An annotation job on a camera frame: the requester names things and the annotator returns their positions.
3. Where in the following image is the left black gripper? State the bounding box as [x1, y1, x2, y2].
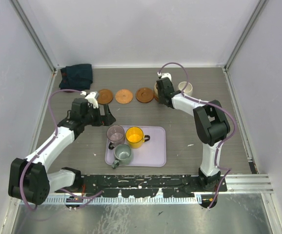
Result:
[81, 104, 115, 127]

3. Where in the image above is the white ceramic mug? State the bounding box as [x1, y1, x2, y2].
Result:
[178, 81, 193, 96]

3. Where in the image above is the light cork coaster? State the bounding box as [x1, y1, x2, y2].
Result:
[115, 89, 133, 104]

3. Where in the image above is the beige ceramic mug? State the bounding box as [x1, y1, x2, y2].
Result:
[153, 84, 158, 97]

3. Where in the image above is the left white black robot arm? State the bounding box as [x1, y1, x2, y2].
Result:
[8, 98, 116, 205]

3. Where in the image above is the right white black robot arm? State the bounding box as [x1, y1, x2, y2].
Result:
[156, 76, 230, 192]

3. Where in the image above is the dark brown wooden coaster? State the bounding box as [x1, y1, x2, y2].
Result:
[136, 87, 154, 103]

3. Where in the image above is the purple glass mug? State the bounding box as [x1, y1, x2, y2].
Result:
[106, 125, 125, 150]

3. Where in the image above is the yellow mug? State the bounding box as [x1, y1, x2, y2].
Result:
[125, 127, 150, 149]

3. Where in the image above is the grey ceramic mug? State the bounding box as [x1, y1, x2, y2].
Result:
[111, 144, 134, 169]

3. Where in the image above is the dark blue folded cloth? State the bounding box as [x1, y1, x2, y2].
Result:
[59, 64, 93, 91]

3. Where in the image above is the lavender plastic tray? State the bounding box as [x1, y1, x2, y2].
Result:
[105, 126, 166, 167]

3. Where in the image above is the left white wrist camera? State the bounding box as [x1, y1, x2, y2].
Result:
[81, 91, 99, 109]

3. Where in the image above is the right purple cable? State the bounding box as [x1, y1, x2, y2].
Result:
[157, 62, 237, 209]

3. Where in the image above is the purple cable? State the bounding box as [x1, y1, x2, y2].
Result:
[20, 89, 104, 211]
[157, 62, 237, 209]

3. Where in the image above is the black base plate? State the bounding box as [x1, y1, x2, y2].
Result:
[66, 175, 216, 198]

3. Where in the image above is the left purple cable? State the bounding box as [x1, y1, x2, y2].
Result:
[20, 89, 104, 211]

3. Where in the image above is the white slotted cable duct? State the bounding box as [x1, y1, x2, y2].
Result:
[43, 195, 202, 205]

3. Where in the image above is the aluminium front rail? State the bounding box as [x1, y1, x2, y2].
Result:
[9, 174, 274, 195]

